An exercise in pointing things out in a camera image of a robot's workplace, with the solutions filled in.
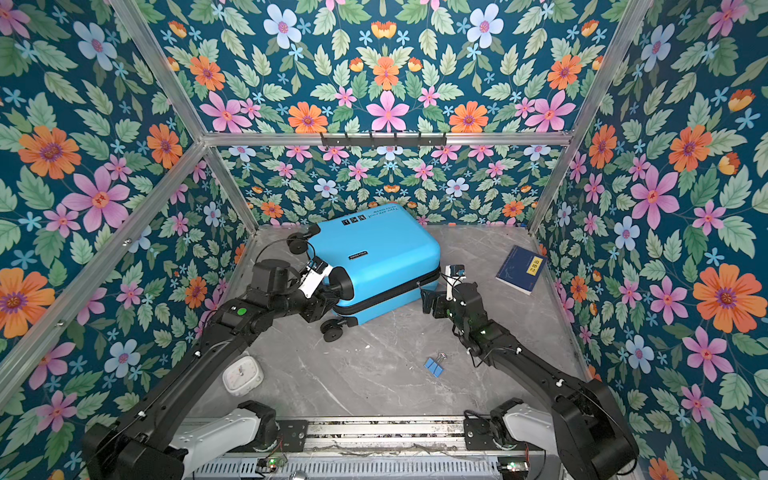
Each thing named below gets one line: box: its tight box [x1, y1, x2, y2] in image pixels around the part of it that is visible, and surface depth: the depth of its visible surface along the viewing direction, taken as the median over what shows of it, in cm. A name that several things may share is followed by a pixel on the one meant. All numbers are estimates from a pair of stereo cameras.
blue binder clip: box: [424, 352, 448, 378], surface depth 86 cm
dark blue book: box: [495, 245, 549, 296], surface depth 107 cm
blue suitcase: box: [288, 203, 441, 343], surface depth 86 cm
